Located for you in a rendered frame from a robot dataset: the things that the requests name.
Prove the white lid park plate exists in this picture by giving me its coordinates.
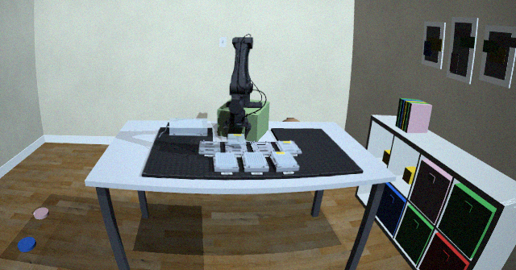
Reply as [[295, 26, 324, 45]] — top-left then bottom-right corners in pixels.
[[250, 141, 275, 155]]

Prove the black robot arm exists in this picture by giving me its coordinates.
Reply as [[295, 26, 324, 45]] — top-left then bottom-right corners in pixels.
[[226, 37, 262, 127]]

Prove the white control panel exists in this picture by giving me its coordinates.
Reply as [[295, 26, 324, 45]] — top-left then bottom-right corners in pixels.
[[158, 118, 207, 138]]

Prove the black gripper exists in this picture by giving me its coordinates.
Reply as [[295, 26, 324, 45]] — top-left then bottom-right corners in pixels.
[[223, 117, 252, 139]]

